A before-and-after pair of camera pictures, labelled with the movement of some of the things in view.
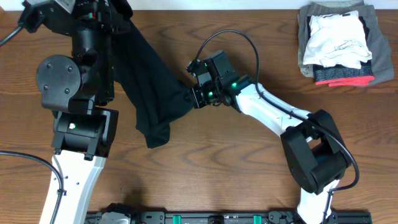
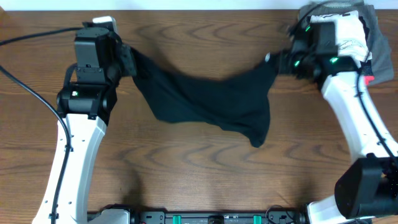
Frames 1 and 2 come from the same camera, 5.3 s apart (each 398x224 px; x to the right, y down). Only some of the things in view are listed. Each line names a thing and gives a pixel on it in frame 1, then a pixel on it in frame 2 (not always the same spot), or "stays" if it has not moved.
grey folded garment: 380,48 stays
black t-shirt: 153,94 -> 240,104
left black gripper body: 90,25 -> 120,65
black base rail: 235,217 stays
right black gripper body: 206,94 -> 295,63
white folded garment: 337,39 stays
